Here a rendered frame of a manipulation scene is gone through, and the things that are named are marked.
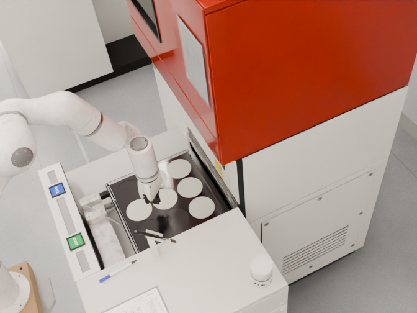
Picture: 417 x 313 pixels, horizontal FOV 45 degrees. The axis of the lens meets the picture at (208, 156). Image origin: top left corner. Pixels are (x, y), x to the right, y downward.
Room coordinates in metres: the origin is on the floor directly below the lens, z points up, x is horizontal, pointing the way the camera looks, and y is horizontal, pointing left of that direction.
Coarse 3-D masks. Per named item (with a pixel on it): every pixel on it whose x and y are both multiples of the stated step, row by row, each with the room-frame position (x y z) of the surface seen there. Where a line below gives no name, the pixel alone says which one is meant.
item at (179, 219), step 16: (192, 176) 1.25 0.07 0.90; (112, 192) 1.23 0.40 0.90; (128, 192) 1.22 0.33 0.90; (176, 192) 1.19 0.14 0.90; (208, 192) 1.16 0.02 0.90; (176, 208) 1.11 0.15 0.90; (128, 224) 1.07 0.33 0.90; (144, 224) 1.06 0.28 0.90; (160, 224) 1.05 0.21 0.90; (176, 224) 1.04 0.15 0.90; (192, 224) 1.03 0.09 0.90; (144, 240) 0.99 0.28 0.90
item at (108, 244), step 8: (88, 208) 1.18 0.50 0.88; (96, 208) 1.18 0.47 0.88; (96, 224) 1.10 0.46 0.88; (104, 224) 1.10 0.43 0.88; (96, 232) 1.07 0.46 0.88; (104, 232) 1.06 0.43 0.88; (112, 232) 1.06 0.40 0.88; (96, 240) 1.03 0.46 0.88; (104, 240) 1.02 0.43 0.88; (112, 240) 1.02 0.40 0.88; (104, 248) 0.99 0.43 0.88; (112, 248) 0.99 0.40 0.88; (120, 248) 0.98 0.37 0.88; (104, 256) 0.96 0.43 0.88; (112, 256) 0.95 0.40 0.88; (120, 256) 0.95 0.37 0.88; (104, 264) 0.93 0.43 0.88
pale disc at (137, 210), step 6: (132, 204) 1.16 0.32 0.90; (138, 204) 1.15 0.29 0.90; (144, 204) 1.15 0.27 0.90; (150, 204) 1.14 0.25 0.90; (132, 210) 1.13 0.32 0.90; (138, 210) 1.13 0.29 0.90; (144, 210) 1.12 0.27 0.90; (150, 210) 1.12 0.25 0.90; (132, 216) 1.10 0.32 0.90; (138, 216) 1.10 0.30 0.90; (144, 216) 1.09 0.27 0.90
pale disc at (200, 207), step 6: (198, 198) 1.14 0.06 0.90; (204, 198) 1.14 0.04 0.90; (192, 204) 1.12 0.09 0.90; (198, 204) 1.11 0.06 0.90; (204, 204) 1.11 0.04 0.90; (210, 204) 1.10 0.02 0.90; (192, 210) 1.09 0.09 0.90; (198, 210) 1.09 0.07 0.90; (204, 210) 1.08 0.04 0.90; (210, 210) 1.08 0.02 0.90; (198, 216) 1.06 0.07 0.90; (204, 216) 1.06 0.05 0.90
